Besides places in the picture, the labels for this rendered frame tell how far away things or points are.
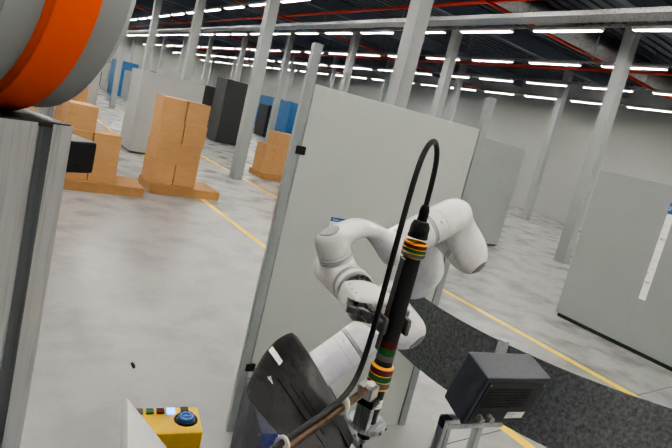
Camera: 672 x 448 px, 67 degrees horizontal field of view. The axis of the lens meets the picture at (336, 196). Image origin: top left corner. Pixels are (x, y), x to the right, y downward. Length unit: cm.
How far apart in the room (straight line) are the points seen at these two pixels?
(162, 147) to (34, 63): 864
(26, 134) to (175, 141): 864
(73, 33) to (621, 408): 277
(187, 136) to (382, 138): 637
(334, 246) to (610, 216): 646
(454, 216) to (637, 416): 180
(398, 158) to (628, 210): 475
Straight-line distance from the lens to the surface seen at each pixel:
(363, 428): 102
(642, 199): 727
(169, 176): 904
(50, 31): 27
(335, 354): 168
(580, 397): 285
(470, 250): 142
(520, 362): 178
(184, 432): 133
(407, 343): 170
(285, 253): 282
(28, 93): 30
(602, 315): 744
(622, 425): 290
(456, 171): 319
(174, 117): 889
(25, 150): 31
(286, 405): 92
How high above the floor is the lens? 184
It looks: 8 degrees down
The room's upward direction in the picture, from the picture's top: 14 degrees clockwise
